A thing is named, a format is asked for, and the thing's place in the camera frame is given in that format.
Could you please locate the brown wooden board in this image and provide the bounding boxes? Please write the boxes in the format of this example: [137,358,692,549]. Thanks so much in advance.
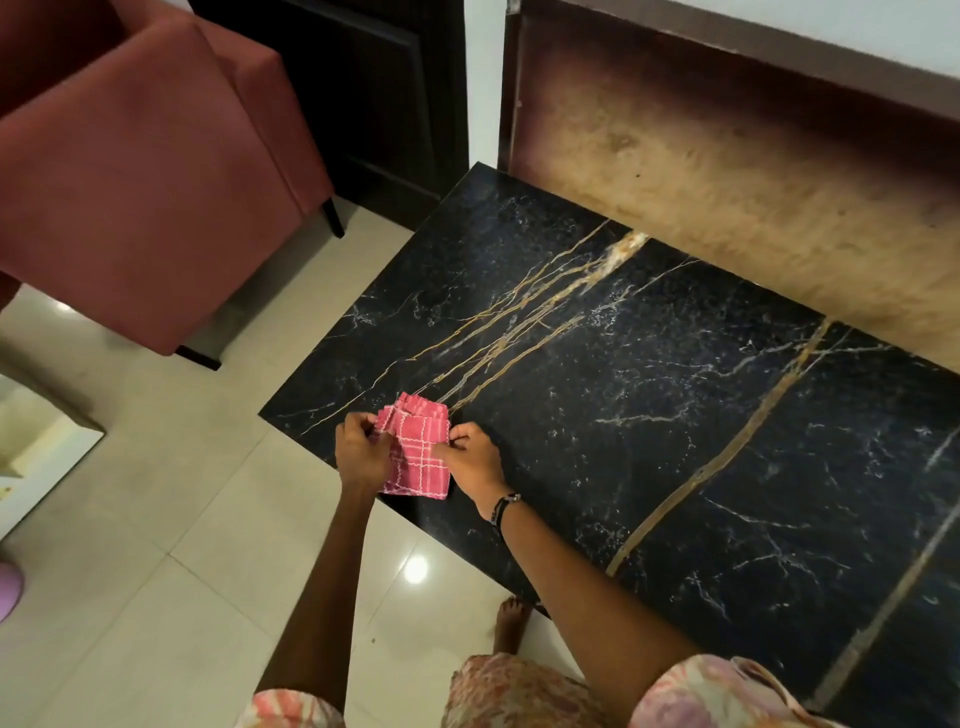
[498,0,960,374]

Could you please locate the person's right forearm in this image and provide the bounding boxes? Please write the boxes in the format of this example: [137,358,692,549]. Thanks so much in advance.
[487,498,703,726]

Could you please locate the red upholstered armchair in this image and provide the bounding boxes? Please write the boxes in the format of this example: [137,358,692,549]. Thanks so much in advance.
[0,0,347,372]

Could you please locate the person's right hand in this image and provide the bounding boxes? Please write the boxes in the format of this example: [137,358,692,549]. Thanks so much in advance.
[432,421,513,520]

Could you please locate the dark wooden door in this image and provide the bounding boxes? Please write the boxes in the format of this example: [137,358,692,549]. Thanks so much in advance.
[187,0,471,231]

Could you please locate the red checked cloth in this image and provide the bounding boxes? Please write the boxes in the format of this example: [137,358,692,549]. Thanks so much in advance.
[372,391,453,501]

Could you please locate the person's bare foot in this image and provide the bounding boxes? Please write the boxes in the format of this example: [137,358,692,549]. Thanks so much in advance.
[492,595,534,656]

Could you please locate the person's left forearm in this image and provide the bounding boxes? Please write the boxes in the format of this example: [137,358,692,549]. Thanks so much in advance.
[255,486,378,715]

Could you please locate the pink rounded object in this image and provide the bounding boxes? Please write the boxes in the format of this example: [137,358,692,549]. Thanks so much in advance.
[0,562,26,624]

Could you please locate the floral patterned dress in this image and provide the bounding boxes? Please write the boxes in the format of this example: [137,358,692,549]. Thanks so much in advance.
[234,652,852,728]

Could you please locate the person's left hand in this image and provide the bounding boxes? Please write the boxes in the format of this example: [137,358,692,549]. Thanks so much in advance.
[334,411,396,499]

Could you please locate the white low furniture piece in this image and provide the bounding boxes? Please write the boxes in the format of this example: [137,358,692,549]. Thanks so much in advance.
[0,372,106,543]

